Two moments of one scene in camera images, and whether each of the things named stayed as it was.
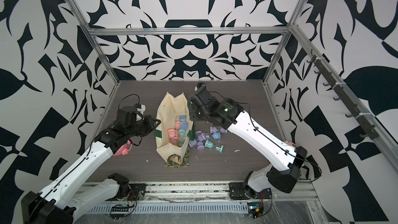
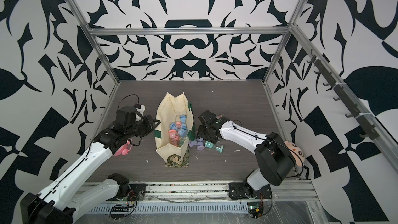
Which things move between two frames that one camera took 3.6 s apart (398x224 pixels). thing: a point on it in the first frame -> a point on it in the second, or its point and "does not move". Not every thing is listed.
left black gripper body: x=143 y=128 does not move
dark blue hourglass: x=184 y=125 does not move
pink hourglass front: x=171 y=133 does not move
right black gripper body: x=195 y=114 -> x=203 y=131
